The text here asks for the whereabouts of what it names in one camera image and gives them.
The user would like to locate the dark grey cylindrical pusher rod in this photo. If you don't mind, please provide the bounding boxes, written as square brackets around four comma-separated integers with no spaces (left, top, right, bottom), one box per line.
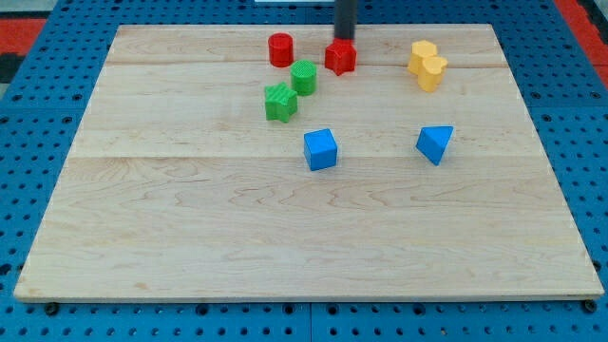
[333,0,357,40]

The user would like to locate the red star block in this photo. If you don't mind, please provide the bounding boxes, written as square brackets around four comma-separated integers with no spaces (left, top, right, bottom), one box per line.
[325,38,357,76]

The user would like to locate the green star block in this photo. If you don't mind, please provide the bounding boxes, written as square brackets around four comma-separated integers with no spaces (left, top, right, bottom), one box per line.
[264,82,298,123]

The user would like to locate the red cylinder block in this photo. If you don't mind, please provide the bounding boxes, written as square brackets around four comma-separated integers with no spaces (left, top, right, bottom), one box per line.
[268,32,294,67]

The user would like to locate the green cylinder block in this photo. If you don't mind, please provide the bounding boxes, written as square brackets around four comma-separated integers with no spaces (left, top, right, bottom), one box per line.
[290,60,317,96]

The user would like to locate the yellow hexagon block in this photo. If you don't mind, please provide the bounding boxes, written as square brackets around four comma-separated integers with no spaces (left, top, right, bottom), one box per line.
[408,40,438,75]

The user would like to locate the yellow heart block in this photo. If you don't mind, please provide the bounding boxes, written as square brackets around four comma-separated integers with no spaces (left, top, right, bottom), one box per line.
[417,56,448,92]

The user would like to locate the blue cube block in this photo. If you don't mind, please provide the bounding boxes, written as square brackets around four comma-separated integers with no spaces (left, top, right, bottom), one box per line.
[303,128,338,171]

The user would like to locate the blue triangular prism block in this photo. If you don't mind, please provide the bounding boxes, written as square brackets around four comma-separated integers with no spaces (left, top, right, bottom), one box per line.
[415,125,454,166]

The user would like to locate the light wooden board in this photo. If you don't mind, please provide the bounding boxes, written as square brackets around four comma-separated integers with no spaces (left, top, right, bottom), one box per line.
[14,24,604,303]

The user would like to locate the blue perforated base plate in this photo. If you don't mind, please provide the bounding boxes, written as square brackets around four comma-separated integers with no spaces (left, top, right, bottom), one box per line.
[1,1,607,341]

